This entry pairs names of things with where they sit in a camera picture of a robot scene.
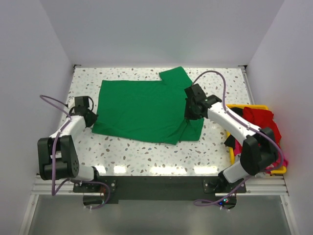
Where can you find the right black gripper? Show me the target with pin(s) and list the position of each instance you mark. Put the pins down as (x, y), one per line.
(188, 115)

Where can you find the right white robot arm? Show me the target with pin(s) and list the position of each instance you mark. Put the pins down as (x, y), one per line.
(259, 148)

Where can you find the green t shirt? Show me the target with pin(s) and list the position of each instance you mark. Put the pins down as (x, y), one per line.
(149, 111)

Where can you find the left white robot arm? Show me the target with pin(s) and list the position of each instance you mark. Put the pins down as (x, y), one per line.
(57, 155)

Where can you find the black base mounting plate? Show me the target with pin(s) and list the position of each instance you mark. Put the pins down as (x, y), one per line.
(113, 189)

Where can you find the yellow plastic bin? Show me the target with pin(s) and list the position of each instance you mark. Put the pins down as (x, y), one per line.
(264, 107)

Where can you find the red t shirt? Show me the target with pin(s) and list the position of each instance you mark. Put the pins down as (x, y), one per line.
(262, 118)

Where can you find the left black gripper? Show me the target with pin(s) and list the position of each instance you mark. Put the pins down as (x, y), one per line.
(94, 118)

